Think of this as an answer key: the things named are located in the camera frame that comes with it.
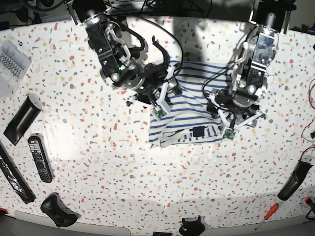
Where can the red handled screwdriver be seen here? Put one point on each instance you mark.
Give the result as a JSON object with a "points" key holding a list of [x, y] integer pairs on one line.
{"points": [[271, 211]]}

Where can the black tv remote control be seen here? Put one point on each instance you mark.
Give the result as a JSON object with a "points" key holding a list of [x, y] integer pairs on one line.
{"points": [[40, 159]]}

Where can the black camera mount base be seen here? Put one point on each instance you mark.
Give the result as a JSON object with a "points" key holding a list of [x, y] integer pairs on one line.
{"points": [[192, 227]]}

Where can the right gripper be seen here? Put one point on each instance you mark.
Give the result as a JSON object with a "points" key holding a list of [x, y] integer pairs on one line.
{"points": [[157, 94]]}

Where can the black cylindrical speaker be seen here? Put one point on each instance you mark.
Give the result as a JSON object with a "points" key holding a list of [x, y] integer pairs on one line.
{"points": [[22, 120]]}

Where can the long black bar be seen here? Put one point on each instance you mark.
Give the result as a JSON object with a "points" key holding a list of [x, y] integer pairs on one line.
{"points": [[14, 177]]}

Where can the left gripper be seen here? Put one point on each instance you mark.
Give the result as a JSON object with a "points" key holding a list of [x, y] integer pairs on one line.
{"points": [[232, 114]]}

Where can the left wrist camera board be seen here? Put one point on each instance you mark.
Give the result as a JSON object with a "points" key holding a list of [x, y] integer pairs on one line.
{"points": [[228, 134]]}

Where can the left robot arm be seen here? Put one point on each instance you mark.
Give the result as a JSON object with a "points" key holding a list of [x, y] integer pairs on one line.
{"points": [[248, 77]]}

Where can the clear plastic screw box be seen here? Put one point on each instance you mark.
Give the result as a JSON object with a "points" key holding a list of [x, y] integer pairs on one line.
{"points": [[13, 67]]}

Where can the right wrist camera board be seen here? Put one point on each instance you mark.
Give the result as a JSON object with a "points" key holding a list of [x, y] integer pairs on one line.
{"points": [[158, 112]]}

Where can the blue white striped t-shirt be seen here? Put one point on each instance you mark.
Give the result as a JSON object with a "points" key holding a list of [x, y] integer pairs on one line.
{"points": [[189, 122]]}

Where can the black curved handle tool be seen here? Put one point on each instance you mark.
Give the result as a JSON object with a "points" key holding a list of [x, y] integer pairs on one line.
{"points": [[296, 179]]}

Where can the black game controller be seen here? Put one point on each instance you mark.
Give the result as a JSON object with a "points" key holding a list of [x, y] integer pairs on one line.
{"points": [[52, 209]]}

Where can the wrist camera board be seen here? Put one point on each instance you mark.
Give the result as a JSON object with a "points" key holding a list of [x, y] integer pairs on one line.
{"points": [[158, 112], [228, 134]]}

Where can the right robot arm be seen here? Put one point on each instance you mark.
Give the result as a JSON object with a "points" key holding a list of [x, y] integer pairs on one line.
{"points": [[118, 48]]}

